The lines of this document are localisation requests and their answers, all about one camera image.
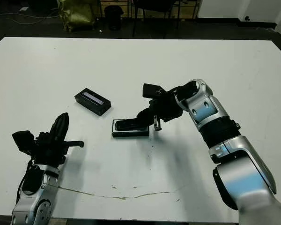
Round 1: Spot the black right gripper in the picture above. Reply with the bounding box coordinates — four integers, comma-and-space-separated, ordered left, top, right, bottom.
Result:
128, 88, 185, 131

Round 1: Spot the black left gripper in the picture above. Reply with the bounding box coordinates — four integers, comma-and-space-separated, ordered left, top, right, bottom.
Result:
32, 112, 85, 165

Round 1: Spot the black slim camera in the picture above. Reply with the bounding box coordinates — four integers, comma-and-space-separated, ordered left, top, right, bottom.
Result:
114, 119, 148, 132

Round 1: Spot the black box with white insert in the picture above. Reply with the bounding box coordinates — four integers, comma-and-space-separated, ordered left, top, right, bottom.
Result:
111, 118, 151, 139

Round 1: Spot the black box lid with print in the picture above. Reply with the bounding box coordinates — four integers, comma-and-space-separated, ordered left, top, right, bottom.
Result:
74, 87, 112, 116

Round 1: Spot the black waste bin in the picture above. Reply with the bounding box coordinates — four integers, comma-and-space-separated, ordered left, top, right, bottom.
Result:
104, 6, 124, 30

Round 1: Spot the black chair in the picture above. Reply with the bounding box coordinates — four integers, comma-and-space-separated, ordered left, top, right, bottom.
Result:
132, 0, 180, 39

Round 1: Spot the yellow-green bag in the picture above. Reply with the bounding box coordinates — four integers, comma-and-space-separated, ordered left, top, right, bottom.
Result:
57, 0, 96, 32

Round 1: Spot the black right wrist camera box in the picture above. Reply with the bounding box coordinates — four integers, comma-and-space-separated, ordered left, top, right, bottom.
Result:
142, 83, 167, 99

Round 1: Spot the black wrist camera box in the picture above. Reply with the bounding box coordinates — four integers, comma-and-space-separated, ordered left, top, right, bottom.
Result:
142, 83, 167, 99
11, 130, 36, 154

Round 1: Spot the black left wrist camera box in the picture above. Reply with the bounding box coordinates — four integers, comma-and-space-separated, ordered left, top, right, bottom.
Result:
11, 130, 36, 154

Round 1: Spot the white floor cable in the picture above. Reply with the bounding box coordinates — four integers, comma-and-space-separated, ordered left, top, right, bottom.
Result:
0, 9, 61, 24

